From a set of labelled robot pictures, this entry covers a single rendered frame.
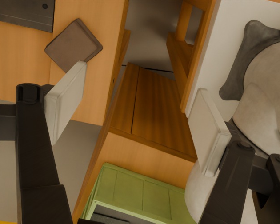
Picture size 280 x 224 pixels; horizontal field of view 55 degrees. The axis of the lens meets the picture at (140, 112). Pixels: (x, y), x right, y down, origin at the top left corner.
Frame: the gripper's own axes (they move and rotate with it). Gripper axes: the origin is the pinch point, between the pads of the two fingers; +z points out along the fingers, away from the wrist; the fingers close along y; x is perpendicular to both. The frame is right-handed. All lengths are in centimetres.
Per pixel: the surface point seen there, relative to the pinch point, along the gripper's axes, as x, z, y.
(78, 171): -116, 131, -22
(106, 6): 1.7, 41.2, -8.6
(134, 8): -5, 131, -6
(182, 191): -49, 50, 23
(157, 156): -39, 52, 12
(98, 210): -59, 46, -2
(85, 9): 0.1, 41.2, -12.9
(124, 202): -46, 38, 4
